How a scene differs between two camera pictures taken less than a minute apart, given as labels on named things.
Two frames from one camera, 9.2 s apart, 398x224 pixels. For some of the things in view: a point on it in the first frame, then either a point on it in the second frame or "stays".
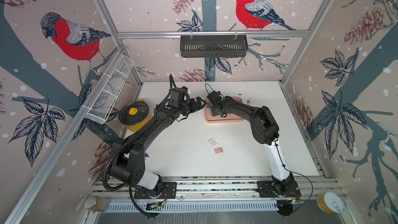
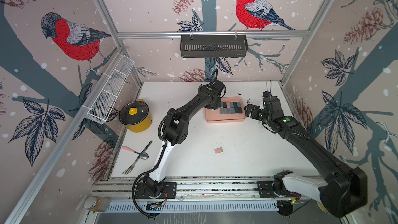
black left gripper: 199,106 -> 218,105
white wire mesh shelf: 100,108 stays
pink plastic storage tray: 228,119 stays
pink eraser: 218,150 stays
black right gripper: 213,109 -> 254,114
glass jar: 97,204 stays
